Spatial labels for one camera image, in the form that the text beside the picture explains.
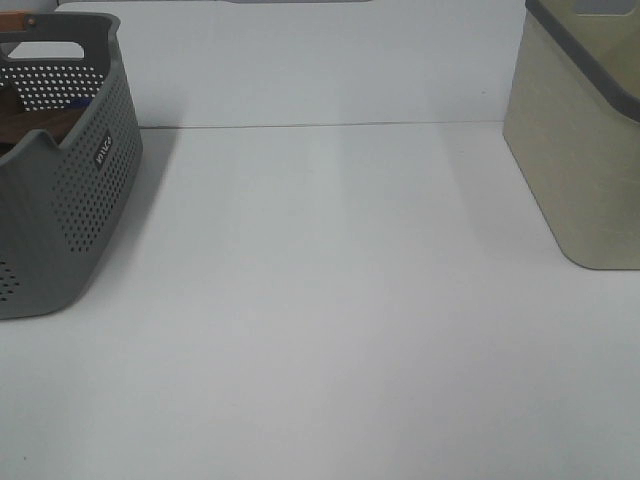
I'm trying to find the brown towel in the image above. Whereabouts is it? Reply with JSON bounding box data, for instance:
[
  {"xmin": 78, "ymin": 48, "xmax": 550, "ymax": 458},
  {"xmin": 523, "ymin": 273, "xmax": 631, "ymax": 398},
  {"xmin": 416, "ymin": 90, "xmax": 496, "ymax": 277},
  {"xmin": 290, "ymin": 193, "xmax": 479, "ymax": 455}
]
[{"xmin": 1, "ymin": 85, "xmax": 85, "ymax": 155}]

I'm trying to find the grey perforated plastic basket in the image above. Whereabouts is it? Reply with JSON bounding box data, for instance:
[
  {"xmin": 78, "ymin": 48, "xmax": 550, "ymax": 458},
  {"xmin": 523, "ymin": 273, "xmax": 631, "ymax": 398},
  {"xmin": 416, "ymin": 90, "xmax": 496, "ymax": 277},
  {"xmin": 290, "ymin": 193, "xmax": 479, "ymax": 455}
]
[{"xmin": 1, "ymin": 13, "xmax": 143, "ymax": 320}]

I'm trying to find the blue cloth in basket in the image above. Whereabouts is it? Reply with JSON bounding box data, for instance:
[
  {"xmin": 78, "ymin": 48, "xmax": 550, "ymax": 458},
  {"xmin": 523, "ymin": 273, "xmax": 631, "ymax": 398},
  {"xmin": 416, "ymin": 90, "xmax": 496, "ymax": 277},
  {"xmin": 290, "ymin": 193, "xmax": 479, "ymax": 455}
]
[{"xmin": 66, "ymin": 98, "xmax": 87, "ymax": 109}]

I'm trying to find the beige plastic basket grey rim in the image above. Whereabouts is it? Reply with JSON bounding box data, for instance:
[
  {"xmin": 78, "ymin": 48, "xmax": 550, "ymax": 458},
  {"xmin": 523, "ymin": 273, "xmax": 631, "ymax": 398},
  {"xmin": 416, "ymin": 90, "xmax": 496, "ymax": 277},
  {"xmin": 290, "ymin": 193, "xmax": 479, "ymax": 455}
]
[{"xmin": 503, "ymin": 1, "xmax": 639, "ymax": 270}]

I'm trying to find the brown leather basket handle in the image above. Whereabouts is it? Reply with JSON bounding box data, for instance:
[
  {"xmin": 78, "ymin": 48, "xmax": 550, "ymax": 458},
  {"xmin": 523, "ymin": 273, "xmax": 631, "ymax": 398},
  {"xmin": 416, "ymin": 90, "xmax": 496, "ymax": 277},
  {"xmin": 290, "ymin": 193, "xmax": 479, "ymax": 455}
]
[{"xmin": 0, "ymin": 11, "xmax": 36, "ymax": 35}]

